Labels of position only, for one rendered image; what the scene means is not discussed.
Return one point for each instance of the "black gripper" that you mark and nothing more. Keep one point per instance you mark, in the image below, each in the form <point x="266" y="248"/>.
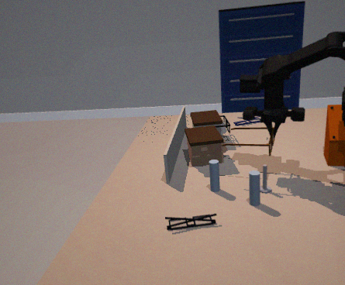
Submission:
<point x="296" y="114"/>

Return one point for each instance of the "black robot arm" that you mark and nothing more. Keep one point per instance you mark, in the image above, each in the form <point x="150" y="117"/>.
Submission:
<point x="276" y="69"/>

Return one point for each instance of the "blue-grey cylinder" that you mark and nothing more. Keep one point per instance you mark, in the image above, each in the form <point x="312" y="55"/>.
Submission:
<point x="254" y="187"/>
<point x="214" y="175"/>

